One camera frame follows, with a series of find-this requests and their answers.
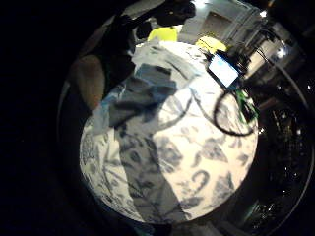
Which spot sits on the grey metal stand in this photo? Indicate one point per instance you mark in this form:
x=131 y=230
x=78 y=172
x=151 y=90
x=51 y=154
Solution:
x=267 y=54

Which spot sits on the white blue floral tablecloth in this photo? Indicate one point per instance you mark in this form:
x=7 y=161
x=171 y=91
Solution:
x=197 y=154

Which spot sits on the yellow chair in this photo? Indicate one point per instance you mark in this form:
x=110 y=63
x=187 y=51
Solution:
x=162 y=34
x=211 y=43

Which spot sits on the white cabinet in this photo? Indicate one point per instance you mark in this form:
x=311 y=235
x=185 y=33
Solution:
x=220 y=19

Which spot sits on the blue garment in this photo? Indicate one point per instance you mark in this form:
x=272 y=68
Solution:
x=154 y=77

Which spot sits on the white patterned garment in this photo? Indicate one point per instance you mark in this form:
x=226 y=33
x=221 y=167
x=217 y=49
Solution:
x=164 y=54

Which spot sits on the dark grey garment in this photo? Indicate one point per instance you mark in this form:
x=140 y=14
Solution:
x=131 y=108

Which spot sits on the the person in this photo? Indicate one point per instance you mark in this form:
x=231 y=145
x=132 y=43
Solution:
x=116 y=49

